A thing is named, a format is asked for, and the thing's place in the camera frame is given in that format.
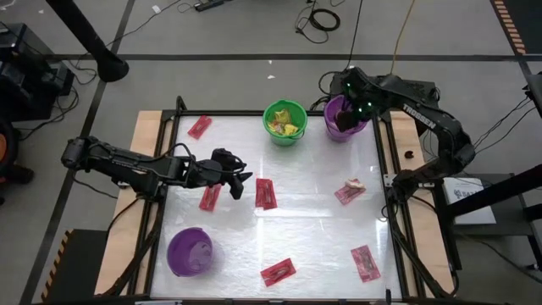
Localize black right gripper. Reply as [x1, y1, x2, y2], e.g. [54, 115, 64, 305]
[337, 67, 384, 132]

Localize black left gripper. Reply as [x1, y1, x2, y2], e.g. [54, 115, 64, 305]
[185, 148, 254, 201]

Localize red candy packet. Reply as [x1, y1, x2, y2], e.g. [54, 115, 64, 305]
[334, 180, 367, 207]
[187, 114, 213, 141]
[255, 177, 272, 208]
[259, 258, 297, 288]
[198, 182, 223, 213]
[350, 244, 382, 284]
[261, 181, 279, 211]

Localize purple halloween bucket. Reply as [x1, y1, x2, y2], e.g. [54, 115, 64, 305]
[166, 226, 215, 279]
[324, 94, 370, 143]

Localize green halloween bucket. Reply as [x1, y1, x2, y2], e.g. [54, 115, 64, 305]
[262, 98, 309, 147]

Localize black computer case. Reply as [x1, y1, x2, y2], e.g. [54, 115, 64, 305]
[329, 72, 440, 136]

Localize plywood board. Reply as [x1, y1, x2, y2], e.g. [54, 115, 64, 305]
[93, 110, 164, 296]
[389, 110, 456, 293]

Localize white labelled box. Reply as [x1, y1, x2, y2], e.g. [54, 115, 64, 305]
[442, 176, 497, 225]

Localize black metal beam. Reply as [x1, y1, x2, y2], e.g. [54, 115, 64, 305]
[444, 163, 542, 221]

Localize black power strip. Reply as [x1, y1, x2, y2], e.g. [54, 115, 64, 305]
[193, 0, 224, 13]

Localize black mat orange stripes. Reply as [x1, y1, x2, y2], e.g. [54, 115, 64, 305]
[40, 228, 109, 304]
[490, 0, 542, 56]

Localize black pole stand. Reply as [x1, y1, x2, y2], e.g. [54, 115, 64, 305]
[45, 0, 130, 83]

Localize black orange wheeled device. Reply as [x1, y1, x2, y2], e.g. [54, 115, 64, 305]
[0, 116, 35, 207]

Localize black equipment cart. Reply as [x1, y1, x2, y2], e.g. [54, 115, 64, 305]
[0, 23, 75, 122]

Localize black table frame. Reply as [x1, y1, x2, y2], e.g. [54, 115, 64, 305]
[101, 96, 461, 302]

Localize black floor cable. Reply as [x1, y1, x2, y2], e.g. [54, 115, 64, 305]
[341, 0, 364, 71]

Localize yellow floor cable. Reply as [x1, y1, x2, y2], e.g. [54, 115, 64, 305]
[388, 0, 417, 80]

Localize coiled black cable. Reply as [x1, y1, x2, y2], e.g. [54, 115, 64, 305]
[295, 0, 341, 45]

